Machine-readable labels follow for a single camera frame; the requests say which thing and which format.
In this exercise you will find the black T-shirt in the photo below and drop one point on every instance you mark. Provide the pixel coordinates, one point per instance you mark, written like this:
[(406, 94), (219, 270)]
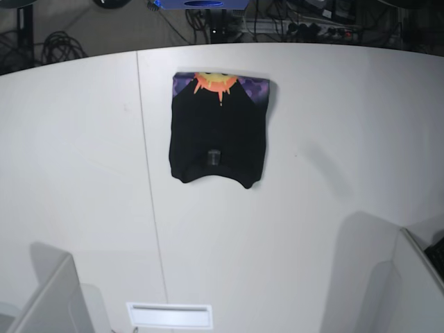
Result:
[(218, 127)]

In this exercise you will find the white slotted table plate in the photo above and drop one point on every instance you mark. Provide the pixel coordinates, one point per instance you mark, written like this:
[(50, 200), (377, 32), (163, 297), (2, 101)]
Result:
[(171, 317)]

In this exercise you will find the white power strip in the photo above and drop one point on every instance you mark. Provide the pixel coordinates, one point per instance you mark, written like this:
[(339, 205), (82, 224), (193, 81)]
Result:
[(285, 30)]

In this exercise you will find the blue box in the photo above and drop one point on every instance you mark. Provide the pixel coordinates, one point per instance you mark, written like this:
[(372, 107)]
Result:
[(202, 4)]

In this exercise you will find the white left partition panel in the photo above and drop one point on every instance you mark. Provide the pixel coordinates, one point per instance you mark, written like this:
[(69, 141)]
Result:
[(60, 303)]

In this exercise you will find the white partition panel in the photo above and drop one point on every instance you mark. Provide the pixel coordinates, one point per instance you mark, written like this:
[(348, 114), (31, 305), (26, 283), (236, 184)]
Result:
[(60, 303), (404, 294)]

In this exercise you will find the white right partition panel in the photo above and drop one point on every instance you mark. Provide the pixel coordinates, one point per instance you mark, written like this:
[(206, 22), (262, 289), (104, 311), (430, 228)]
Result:
[(404, 294)]

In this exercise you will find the black keyboard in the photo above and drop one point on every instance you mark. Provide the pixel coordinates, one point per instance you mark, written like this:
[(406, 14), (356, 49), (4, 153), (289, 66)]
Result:
[(435, 255)]

